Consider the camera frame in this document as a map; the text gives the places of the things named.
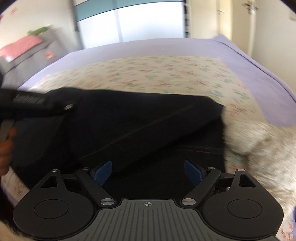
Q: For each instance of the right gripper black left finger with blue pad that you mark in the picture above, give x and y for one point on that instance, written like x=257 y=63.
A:
x=93 y=182

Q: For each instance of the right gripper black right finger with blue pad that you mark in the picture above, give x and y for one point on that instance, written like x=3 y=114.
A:
x=204 y=181

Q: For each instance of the dark navy denim pants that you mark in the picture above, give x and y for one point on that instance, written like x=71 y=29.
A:
x=146 y=136

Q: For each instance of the person's left hand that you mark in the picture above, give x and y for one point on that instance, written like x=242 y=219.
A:
x=6 y=149

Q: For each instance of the pink pillow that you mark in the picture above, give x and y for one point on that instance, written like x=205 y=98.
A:
x=14 y=50

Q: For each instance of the white fluffy blanket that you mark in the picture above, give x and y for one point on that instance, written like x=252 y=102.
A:
x=270 y=153

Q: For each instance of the grey tufted headboard cushion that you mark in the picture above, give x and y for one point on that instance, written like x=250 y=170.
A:
x=16 y=72

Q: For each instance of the green plush toy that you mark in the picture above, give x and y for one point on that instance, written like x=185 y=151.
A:
x=38 y=31

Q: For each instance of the floral cream bed cloth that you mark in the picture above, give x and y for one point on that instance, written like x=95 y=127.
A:
x=163 y=74

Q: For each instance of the white and blue wardrobe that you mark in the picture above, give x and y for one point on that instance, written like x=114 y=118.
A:
x=101 y=23

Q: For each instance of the white room door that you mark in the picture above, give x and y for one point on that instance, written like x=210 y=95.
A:
x=243 y=27

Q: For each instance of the black door handle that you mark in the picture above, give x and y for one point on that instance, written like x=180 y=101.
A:
x=251 y=7

